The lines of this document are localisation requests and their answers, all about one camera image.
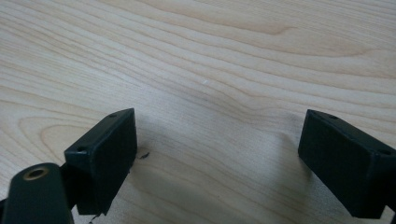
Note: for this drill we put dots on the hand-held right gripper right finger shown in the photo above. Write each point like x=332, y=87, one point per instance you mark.
x=342, y=168

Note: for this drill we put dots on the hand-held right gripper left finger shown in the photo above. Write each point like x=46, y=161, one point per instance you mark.
x=106, y=161

